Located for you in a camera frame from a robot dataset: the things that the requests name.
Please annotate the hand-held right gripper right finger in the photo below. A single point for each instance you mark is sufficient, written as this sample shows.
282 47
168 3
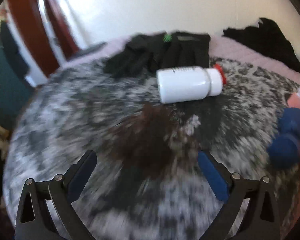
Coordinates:
212 177

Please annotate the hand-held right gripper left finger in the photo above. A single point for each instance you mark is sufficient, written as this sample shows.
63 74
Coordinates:
82 173

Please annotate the dark brown furry hair piece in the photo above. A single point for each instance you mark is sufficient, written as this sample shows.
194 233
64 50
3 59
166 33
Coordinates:
145 140

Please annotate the pink cardboard shoe box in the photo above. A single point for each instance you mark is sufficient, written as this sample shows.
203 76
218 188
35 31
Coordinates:
297 100

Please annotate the blue dumbbell toy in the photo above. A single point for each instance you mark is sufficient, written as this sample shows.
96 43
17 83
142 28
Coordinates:
287 140

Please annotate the white pill bottle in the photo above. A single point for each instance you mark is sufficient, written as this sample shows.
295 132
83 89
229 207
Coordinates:
185 85

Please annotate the red bottle cap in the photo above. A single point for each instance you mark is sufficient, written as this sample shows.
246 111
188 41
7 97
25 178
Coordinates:
221 71

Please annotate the pink bed sheet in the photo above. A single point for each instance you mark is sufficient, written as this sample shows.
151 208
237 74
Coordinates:
230 48

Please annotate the black garment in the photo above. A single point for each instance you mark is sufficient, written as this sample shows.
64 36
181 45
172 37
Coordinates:
267 40

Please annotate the brown wooden door frame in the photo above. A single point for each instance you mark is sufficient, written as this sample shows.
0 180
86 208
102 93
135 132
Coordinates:
22 17

